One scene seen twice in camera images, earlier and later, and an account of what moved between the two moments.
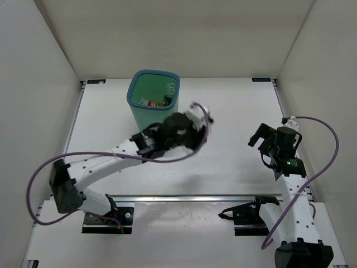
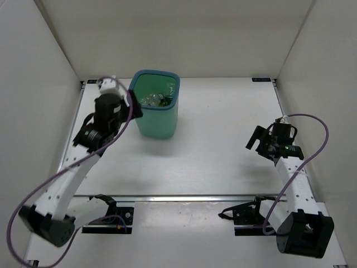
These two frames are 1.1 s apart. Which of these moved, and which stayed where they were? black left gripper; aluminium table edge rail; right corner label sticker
Moved: black left gripper
Stayed: right corner label sticker; aluminium table edge rail
